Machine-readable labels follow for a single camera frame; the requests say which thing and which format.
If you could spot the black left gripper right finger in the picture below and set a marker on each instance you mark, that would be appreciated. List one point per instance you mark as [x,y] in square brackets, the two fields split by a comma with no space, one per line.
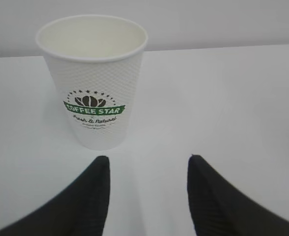
[219,209]

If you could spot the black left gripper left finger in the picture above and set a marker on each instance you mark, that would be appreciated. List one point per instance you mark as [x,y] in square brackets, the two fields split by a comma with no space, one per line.
[79,210]

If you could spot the white paper coffee cup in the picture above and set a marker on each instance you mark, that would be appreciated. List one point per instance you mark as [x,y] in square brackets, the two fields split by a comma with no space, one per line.
[95,61]

